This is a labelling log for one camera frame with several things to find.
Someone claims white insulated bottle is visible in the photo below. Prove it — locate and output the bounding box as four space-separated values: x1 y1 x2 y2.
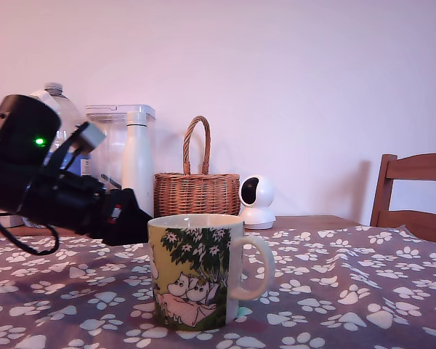
121 111 154 219

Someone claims white cardboard box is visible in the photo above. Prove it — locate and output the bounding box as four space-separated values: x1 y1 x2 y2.
0 213 25 229

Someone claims clear container with white lid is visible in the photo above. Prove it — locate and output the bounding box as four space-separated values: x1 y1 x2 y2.
85 104 157 192

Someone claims cartoon print ceramic mug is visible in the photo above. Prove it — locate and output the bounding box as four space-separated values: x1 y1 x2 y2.
147 214 276 332

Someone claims brown wicker basket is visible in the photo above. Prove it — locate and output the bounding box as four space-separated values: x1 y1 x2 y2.
153 116 242 219

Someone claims large clear water bottle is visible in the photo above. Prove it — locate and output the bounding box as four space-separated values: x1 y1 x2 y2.
23 82 92 229

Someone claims grey paw print tablecloth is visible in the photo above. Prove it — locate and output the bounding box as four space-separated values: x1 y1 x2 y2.
0 224 436 349

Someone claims brown wooden chair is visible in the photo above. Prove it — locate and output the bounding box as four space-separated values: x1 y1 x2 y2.
369 152 436 249

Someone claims black looping arm cable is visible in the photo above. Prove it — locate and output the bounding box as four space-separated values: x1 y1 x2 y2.
0 205 61 257

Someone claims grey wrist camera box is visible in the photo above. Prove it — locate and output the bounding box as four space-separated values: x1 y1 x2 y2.
45 121 107 172

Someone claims small white round camera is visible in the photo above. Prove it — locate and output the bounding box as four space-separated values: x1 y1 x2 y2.
238 174 277 230

